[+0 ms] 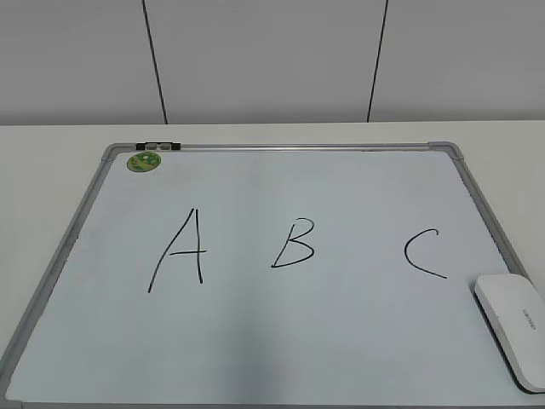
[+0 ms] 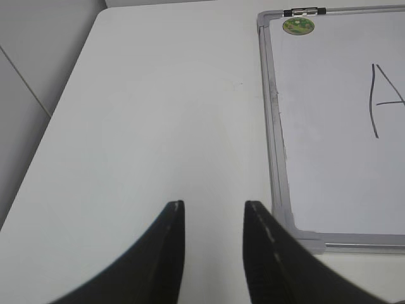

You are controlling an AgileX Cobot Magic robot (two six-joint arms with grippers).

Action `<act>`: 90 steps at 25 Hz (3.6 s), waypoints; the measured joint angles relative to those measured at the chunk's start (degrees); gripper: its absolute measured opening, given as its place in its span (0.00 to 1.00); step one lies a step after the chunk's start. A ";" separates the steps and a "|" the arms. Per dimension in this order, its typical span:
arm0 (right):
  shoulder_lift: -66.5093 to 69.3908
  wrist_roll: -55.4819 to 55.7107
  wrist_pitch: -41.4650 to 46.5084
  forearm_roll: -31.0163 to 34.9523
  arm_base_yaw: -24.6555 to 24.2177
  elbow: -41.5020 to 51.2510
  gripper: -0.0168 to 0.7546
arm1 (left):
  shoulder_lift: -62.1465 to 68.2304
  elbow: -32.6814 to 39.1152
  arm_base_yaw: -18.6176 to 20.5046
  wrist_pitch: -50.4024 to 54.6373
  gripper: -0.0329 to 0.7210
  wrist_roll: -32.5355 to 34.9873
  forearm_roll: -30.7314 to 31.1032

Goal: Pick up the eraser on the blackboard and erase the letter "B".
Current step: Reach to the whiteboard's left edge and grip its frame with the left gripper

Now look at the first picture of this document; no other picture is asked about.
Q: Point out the white rectangular board eraser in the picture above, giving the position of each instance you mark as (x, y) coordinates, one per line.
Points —
(515, 311)

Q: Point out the round green magnet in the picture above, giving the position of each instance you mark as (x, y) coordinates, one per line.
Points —
(143, 162)

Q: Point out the black and silver hanger clip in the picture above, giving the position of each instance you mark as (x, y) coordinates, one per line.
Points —
(158, 146)

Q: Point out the white board with grey frame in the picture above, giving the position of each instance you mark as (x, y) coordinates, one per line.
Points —
(270, 275)

